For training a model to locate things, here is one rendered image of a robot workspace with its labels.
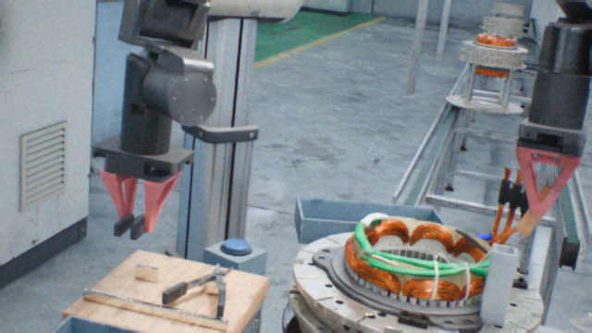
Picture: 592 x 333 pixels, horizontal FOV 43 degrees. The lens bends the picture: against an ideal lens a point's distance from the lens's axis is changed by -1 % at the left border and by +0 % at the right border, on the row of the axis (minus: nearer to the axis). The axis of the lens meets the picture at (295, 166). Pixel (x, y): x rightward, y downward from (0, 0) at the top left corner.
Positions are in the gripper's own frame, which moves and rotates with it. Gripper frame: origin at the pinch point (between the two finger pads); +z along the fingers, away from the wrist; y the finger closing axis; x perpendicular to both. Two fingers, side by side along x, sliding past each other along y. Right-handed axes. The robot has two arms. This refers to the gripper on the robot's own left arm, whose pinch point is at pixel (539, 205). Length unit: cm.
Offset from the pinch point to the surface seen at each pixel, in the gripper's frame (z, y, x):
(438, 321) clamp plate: 14.6, -3.8, 8.2
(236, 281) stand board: 17.3, -1.1, 34.9
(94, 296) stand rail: 18, -16, 46
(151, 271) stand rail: 16.2, -7.7, 43.7
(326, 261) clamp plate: 13.5, 4.0, 24.8
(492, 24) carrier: -27, 490, 75
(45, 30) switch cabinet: 1, 162, 205
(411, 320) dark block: 14.6, -5.6, 11.0
